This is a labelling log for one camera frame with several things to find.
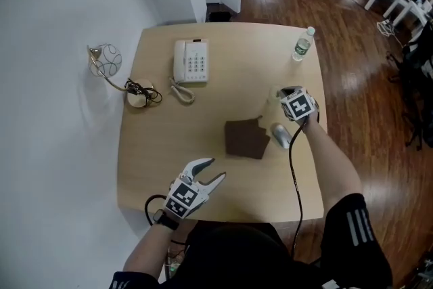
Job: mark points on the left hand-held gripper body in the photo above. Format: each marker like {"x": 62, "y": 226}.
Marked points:
{"x": 181, "y": 198}

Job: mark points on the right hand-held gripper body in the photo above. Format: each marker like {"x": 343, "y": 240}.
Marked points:
{"x": 299, "y": 106}

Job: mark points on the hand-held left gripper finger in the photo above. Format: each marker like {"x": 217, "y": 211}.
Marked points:
{"x": 194, "y": 167}
{"x": 211, "y": 184}

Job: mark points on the person's right forearm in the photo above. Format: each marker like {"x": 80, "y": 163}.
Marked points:
{"x": 329, "y": 162}

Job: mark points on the person's left forearm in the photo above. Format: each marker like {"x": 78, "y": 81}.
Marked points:
{"x": 149, "y": 250}

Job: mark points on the black wrist watch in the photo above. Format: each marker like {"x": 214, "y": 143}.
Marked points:
{"x": 164, "y": 219}

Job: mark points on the silver computer mouse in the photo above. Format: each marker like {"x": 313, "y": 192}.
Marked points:
{"x": 281, "y": 135}

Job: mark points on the brown folded cloth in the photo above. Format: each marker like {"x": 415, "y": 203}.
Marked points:
{"x": 245, "y": 140}

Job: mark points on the clear water bottle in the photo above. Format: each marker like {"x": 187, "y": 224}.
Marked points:
{"x": 302, "y": 45}

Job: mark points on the power strip with green light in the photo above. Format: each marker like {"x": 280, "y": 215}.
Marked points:
{"x": 175, "y": 264}

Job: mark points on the person's black shirt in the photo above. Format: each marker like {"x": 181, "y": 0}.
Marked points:
{"x": 236, "y": 257}

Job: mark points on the white desk telephone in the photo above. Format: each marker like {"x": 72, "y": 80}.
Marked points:
{"x": 191, "y": 61}

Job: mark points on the black floor box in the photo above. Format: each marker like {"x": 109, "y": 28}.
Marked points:
{"x": 219, "y": 16}

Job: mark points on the black high-back office chair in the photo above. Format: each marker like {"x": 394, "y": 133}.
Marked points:
{"x": 417, "y": 71}

